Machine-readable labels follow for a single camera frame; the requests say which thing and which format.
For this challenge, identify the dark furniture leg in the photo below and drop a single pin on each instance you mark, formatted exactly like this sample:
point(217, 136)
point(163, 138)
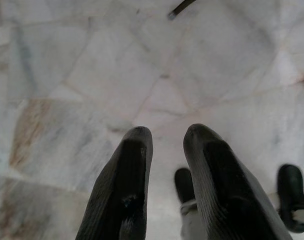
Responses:
point(178, 7)

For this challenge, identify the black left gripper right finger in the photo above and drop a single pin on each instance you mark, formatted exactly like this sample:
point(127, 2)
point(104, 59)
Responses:
point(224, 185)

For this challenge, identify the black robot left foot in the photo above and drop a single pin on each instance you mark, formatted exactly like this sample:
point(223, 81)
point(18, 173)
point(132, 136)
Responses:
point(184, 186)

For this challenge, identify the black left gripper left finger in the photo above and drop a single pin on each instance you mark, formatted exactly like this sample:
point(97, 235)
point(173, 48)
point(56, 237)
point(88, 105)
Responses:
point(122, 185)

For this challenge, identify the black robot foot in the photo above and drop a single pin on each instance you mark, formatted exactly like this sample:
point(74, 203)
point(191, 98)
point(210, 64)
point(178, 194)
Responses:
point(184, 186)
point(292, 192)

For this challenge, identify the black robot right foot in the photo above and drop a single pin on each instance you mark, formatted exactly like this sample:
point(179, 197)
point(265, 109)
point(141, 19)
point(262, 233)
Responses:
point(292, 192)

